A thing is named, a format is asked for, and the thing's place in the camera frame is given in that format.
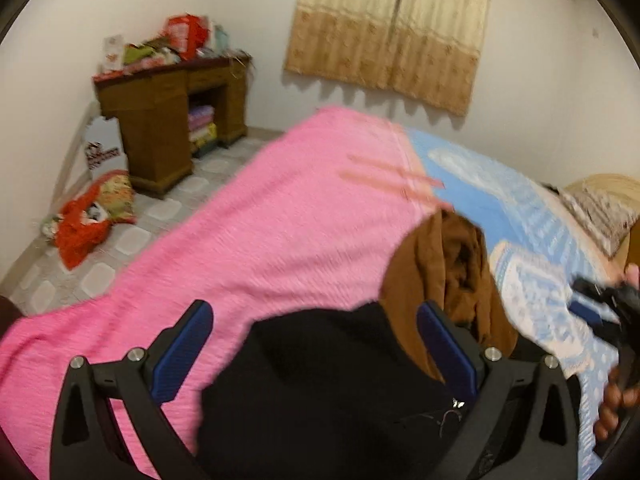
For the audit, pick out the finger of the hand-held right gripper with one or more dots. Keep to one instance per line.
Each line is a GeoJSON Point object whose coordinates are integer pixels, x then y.
{"type": "Point", "coordinates": [586, 312]}
{"type": "Point", "coordinates": [590, 290]}

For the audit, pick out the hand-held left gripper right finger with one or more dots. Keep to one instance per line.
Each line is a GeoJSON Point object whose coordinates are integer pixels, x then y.
{"type": "Point", "coordinates": [448, 356]}

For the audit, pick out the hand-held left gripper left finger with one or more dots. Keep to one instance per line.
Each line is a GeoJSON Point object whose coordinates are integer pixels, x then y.
{"type": "Point", "coordinates": [184, 351]}

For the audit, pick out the brown garment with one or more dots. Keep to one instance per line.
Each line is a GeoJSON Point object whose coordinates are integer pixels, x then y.
{"type": "Point", "coordinates": [430, 270]}

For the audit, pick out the black garment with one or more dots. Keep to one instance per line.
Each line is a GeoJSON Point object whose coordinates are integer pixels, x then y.
{"type": "Point", "coordinates": [320, 390]}

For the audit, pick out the person's right hand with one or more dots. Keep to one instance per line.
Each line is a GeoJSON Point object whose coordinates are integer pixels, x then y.
{"type": "Point", "coordinates": [611, 400]}

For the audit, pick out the grey patterned pillow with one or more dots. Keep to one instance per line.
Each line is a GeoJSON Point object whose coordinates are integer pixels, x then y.
{"type": "Point", "coordinates": [597, 212]}

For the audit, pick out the beige wooden headboard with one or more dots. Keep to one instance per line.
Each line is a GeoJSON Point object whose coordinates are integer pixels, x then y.
{"type": "Point", "coordinates": [612, 182]}

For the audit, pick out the blue patterned bedsheet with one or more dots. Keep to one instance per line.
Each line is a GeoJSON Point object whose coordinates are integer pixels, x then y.
{"type": "Point", "coordinates": [505, 210]}

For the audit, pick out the pink blanket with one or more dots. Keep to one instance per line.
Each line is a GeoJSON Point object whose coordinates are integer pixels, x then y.
{"type": "Point", "coordinates": [260, 230]}

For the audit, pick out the red cloth pile on floor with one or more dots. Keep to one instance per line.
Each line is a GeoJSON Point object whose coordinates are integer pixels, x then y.
{"type": "Point", "coordinates": [80, 235]}

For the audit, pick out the white printed bag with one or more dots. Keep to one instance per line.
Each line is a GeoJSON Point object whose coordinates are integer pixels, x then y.
{"type": "Point", "coordinates": [105, 147]}

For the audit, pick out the stack of folded cloths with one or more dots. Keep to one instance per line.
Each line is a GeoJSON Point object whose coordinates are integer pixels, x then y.
{"type": "Point", "coordinates": [201, 125]}

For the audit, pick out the wooden desk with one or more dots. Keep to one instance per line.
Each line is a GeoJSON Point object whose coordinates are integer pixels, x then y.
{"type": "Point", "coordinates": [150, 120]}

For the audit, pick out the green packets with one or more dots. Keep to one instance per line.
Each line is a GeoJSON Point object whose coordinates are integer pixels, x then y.
{"type": "Point", "coordinates": [147, 52]}

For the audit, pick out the white printed card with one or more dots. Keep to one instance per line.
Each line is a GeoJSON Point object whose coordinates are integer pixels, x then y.
{"type": "Point", "coordinates": [113, 54]}

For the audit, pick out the white and teal packets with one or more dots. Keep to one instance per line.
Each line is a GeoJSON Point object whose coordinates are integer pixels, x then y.
{"type": "Point", "coordinates": [218, 40]}

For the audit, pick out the beige patterned curtain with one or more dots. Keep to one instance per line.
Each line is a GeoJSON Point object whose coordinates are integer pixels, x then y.
{"type": "Point", "coordinates": [390, 30]}

